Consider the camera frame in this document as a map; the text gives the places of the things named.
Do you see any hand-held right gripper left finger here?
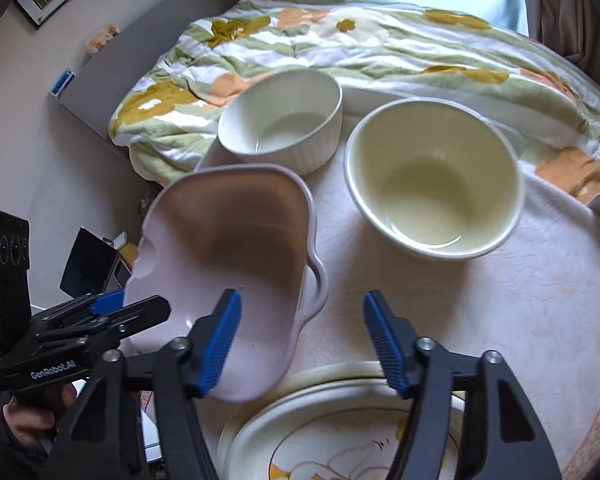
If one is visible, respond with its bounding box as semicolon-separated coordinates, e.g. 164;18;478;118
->
55;289;244;480

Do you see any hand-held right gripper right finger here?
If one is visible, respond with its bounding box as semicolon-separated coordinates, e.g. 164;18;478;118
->
363;290;564;480

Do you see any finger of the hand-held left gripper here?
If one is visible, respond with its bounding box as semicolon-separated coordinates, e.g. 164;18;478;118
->
39;296;172;357
32;290;127;332

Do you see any plain white plate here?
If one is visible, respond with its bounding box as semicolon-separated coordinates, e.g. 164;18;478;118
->
216;360;468;480

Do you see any pink square dish with handles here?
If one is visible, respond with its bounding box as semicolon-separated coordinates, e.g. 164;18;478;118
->
125;162;329;403

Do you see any white plate with yellow print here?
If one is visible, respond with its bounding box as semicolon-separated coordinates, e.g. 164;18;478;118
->
235;380;463;480

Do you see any person's left hand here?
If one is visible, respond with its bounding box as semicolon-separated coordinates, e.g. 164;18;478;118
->
4;383;79;445

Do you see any black flat panel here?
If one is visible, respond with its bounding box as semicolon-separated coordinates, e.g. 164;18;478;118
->
60;227;132;301

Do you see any white tablecloth with orange border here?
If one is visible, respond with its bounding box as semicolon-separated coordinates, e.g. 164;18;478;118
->
195;150;600;480

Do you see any cream round bowl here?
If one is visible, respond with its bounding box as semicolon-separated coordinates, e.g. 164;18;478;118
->
344;99;526;261

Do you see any small blue box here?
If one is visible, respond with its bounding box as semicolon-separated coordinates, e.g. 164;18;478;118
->
50;70;76;97

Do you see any white ribbed bowl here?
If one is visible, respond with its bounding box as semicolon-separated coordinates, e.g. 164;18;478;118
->
217;69;344;177

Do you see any grey headboard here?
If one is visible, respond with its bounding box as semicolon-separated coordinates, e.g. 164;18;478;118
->
55;0;241;148

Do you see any small beige box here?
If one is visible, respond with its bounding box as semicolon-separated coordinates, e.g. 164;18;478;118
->
87;24;121;54

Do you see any floral striped blanket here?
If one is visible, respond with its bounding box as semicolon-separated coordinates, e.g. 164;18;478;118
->
107;0;600;201

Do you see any brown curtain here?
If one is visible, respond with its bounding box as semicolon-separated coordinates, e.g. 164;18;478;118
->
522;0;600;86

